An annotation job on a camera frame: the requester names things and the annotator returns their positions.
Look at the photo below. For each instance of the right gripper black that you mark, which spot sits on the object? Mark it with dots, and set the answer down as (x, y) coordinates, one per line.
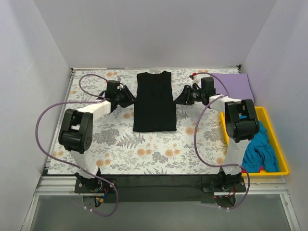
(186, 95)

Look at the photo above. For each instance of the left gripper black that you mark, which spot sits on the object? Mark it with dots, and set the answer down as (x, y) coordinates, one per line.
(125, 96)

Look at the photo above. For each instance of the black t-shirt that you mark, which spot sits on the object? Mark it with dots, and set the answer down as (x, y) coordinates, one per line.
(154, 109)

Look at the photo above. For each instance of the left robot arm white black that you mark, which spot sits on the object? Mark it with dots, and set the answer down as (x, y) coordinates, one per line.
(77, 130)

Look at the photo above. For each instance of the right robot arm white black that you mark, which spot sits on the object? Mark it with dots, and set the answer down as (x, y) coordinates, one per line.
(241, 125)

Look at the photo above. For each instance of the folded purple t-shirt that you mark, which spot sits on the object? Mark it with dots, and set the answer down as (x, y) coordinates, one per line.
(237, 85)

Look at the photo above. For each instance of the yellow plastic bin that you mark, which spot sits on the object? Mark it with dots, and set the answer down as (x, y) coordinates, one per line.
(263, 117)

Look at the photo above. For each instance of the teal t-shirt in bin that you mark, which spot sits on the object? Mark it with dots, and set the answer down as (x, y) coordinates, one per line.
(260, 153)

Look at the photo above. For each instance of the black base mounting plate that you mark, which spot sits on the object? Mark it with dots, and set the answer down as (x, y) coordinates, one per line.
(160, 188)

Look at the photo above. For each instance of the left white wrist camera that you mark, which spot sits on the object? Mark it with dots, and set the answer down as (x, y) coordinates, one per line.
(113, 88)

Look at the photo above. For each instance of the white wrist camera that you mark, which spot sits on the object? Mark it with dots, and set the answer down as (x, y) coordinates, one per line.
(194, 80)
(113, 88)

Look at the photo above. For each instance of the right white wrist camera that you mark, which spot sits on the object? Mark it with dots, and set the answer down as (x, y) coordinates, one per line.
(194, 80)

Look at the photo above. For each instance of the aluminium frame rail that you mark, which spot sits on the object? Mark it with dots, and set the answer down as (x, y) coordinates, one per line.
(65, 185)

